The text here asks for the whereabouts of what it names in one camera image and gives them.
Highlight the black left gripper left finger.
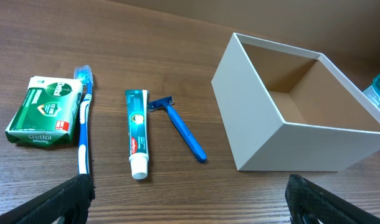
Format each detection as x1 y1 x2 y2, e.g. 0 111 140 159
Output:
0 174 95 224

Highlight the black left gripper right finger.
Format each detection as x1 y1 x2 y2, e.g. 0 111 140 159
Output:
285 174 380 224

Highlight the green Dettol soap bar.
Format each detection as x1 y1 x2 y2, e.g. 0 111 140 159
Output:
5 76 83 147

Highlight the blue white toothbrush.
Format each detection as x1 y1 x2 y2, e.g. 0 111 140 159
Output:
74 65 94 174

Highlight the white cardboard box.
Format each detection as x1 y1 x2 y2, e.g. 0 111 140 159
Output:
211 33 380 172

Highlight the Colgate toothpaste tube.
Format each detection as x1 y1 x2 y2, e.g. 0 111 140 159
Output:
125 90 149 180

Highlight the blue disposable razor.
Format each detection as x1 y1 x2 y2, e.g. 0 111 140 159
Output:
148 96 207 163

